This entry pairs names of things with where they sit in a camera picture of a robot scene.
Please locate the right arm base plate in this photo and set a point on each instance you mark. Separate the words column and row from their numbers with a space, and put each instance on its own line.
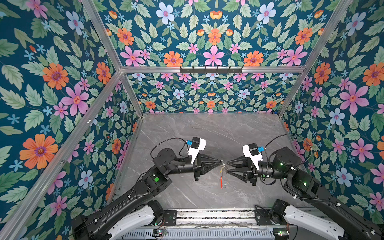
column 266, row 217

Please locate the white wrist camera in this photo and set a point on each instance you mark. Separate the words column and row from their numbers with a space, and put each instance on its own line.
column 254, row 152
column 195, row 146

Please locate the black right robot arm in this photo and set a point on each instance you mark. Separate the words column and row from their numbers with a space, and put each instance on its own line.
column 343, row 222

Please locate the black wall hook rail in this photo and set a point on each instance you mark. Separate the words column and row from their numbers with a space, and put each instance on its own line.
column 210, row 70

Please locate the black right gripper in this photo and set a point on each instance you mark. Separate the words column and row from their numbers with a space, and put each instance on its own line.
column 247, row 162

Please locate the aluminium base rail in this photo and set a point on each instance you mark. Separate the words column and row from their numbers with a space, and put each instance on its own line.
column 218, row 224

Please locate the metal keyring with red handle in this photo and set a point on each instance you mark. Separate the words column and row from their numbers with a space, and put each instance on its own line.
column 222, row 172

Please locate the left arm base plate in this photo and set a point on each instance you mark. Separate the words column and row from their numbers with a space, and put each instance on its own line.
column 169, row 219

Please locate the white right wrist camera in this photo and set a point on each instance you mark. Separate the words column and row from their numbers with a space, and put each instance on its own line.
column 254, row 152

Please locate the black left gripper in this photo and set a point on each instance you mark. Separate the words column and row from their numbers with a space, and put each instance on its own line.
column 206, row 163

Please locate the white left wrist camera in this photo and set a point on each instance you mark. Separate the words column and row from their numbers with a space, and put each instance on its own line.
column 195, row 146

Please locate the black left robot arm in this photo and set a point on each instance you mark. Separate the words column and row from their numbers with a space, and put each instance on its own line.
column 136, row 207

